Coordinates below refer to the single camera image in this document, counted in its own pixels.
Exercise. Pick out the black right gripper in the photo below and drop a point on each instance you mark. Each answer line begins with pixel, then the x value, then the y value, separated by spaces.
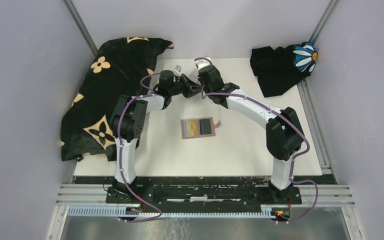
pixel 200 78

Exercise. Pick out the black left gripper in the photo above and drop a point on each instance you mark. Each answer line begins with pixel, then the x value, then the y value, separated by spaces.
pixel 191 88

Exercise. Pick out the orange credit card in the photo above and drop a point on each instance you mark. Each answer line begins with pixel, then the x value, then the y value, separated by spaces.
pixel 191 128

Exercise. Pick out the tan leather card holder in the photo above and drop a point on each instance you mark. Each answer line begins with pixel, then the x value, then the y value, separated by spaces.
pixel 215 126

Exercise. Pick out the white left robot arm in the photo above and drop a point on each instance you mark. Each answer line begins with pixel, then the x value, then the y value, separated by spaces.
pixel 128 119

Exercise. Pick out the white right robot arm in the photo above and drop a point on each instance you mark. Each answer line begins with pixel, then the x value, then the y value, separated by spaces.
pixel 283 130

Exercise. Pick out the black cloth with daisy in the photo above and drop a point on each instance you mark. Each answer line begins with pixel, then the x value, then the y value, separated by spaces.
pixel 278 70

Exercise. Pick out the black floral pillow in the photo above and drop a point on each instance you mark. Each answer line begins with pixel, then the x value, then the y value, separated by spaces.
pixel 117 69

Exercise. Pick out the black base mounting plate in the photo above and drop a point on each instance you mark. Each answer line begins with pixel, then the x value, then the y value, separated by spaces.
pixel 222 194

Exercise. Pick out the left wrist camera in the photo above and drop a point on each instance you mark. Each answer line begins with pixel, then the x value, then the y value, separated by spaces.
pixel 177 70

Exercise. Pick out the aluminium rail frame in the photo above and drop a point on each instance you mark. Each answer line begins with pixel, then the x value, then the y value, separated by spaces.
pixel 328 212

